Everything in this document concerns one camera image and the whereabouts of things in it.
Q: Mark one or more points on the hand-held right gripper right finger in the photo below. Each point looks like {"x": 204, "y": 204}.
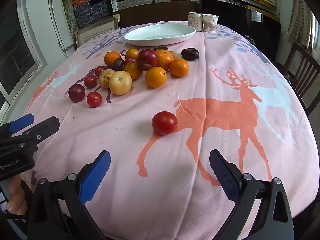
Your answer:
{"x": 225, "y": 175}

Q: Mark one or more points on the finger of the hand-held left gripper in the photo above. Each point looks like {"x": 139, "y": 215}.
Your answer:
{"x": 43, "y": 128}
{"x": 21, "y": 124}

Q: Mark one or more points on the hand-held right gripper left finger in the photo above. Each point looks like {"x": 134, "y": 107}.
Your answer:
{"x": 96, "y": 175}

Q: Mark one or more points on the dark red plum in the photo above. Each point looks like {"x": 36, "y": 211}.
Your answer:
{"x": 76, "y": 93}

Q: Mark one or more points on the large red tomato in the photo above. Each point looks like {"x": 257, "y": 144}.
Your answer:
{"x": 164, "y": 123}

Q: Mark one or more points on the small orange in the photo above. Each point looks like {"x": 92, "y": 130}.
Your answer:
{"x": 132, "y": 53}

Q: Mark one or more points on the large dark water chestnut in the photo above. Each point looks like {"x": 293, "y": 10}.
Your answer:
{"x": 190, "y": 54}

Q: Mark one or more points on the white oval plate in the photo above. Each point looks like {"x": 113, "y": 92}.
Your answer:
{"x": 160, "y": 38}

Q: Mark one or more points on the person's left hand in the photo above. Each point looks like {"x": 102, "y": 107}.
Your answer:
{"x": 16, "y": 196}

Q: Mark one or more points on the pink deer printed tablecloth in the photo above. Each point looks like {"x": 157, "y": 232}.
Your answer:
{"x": 125, "y": 130}

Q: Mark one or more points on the window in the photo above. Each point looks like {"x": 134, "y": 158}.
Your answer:
{"x": 17, "y": 55}

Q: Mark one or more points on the pale yellow round fruit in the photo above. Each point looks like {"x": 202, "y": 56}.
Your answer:
{"x": 120, "y": 82}
{"x": 105, "y": 78}

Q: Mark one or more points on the white board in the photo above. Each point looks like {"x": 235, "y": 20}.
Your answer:
{"x": 56, "y": 20}

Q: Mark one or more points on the marbled panel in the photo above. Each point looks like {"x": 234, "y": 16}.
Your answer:
{"x": 68, "y": 12}

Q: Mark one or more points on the large red plum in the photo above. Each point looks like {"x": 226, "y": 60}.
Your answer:
{"x": 148, "y": 59}

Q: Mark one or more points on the stack of blue patterned boxes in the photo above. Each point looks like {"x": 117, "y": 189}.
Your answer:
{"x": 92, "y": 10}

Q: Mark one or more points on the dark wooden slatted chair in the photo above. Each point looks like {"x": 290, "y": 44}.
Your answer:
{"x": 303, "y": 65}

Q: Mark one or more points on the paper cup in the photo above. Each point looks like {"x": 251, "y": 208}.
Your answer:
{"x": 210, "y": 22}

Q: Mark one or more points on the beverage can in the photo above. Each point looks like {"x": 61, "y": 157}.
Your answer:
{"x": 195, "y": 21}

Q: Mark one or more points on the black glossy panel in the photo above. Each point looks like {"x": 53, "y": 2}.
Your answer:
{"x": 237, "y": 15}

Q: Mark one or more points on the wooden picture frame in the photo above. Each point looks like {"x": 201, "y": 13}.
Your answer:
{"x": 97, "y": 31}

